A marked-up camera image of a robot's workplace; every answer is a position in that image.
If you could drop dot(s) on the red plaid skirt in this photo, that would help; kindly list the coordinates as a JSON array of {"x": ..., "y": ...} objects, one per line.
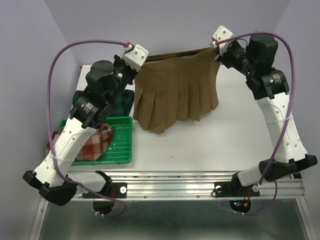
[{"x": 97, "y": 145}]

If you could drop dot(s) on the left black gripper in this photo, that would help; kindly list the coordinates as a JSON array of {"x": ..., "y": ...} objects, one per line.
[{"x": 117, "y": 61}]

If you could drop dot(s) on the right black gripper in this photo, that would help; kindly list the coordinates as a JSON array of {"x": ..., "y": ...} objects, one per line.
[{"x": 225, "y": 57}]

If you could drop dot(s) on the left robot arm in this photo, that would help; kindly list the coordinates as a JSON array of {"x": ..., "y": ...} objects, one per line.
[{"x": 106, "y": 81}]

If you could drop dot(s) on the tan pleated skirt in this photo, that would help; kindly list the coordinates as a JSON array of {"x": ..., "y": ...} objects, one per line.
[{"x": 176, "y": 86}]

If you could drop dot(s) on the green plastic tray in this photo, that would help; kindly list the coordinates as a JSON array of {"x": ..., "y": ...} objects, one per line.
[{"x": 120, "y": 148}]

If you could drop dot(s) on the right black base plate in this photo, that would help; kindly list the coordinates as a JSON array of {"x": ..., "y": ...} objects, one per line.
[{"x": 225, "y": 189}]

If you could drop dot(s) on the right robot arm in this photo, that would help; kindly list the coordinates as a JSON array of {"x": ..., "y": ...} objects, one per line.
[{"x": 274, "y": 96}]

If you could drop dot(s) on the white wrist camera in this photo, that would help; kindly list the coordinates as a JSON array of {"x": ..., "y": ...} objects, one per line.
[
  {"x": 135, "y": 56},
  {"x": 221, "y": 34}
]

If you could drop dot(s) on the green plaid skirt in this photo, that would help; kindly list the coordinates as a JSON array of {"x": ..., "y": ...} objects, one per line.
[{"x": 119, "y": 107}]

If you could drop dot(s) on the aluminium frame rail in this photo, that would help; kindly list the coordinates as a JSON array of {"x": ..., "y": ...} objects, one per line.
[{"x": 171, "y": 177}]

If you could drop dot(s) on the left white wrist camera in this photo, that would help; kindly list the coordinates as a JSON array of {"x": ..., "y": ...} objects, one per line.
[{"x": 135, "y": 56}]

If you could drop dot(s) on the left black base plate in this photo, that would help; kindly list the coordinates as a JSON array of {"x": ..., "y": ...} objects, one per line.
[{"x": 116, "y": 190}]

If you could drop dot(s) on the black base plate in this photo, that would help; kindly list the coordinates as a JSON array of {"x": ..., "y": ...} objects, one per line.
[
  {"x": 116, "y": 190},
  {"x": 225, "y": 189}
]

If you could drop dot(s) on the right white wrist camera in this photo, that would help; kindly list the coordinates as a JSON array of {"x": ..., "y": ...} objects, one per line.
[{"x": 221, "y": 34}]

